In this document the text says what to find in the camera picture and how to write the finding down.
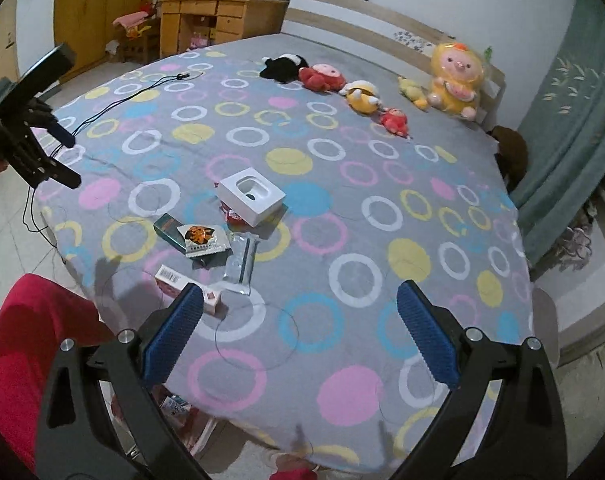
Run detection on person's leg red pants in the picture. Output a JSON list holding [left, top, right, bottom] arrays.
[[0, 274, 116, 472], [271, 466, 319, 480]]

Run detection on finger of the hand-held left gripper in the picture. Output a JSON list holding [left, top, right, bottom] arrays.
[[25, 100, 76, 149], [1, 119, 82, 190]]

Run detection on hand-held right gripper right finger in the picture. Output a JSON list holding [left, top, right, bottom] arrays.
[[389, 280, 568, 480]]

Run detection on person's right leg red pants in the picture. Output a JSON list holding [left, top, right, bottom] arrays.
[[271, 466, 319, 480]]

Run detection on pink and white carton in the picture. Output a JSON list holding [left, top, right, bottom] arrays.
[[155, 265, 224, 317]]

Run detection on black plush toy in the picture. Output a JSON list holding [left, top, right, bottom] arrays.
[[260, 53, 310, 84]]

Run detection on wooden chair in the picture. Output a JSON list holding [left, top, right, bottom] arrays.
[[113, 10, 162, 64]]

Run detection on wooden desk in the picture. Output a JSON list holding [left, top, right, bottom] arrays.
[[158, 0, 290, 59]]

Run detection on clear plastic wrapper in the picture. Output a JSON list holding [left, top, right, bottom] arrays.
[[223, 232, 260, 296]]

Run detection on silver packet with orange print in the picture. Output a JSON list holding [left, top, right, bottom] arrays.
[[176, 223, 233, 259]]

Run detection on yellow bee plush toy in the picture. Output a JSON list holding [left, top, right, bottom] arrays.
[[338, 80, 383, 114]]

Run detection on yellow duck plush toy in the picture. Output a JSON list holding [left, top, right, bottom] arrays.
[[398, 76, 430, 110]]

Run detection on small red plush toy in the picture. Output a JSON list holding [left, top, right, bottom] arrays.
[[379, 107, 411, 139]]

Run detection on person's left leg red pants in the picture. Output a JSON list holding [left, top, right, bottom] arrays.
[[0, 274, 116, 472]]

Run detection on white cardboard box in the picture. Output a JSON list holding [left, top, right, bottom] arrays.
[[216, 165, 287, 227]]

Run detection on wooden bed headboard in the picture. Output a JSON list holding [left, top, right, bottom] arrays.
[[282, 0, 505, 128]]

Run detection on bed with ring-print sheet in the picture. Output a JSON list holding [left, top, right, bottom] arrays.
[[40, 32, 533, 476]]

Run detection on green carton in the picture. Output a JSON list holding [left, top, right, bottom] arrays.
[[153, 213, 193, 256]]

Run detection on brown plush bear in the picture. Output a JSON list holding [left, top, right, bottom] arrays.
[[491, 126, 529, 192]]

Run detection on large yellow pig plush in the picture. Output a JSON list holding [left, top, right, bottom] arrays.
[[426, 42, 498, 121]]

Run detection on black cable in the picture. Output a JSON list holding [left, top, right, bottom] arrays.
[[22, 72, 204, 233]]

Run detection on green curtain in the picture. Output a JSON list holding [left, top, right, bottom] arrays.
[[511, 0, 605, 267]]

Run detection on wooden wardrobe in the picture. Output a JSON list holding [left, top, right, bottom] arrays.
[[54, 0, 159, 84]]

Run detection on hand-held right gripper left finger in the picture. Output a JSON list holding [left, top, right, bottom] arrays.
[[35, 282, 206, 480]]

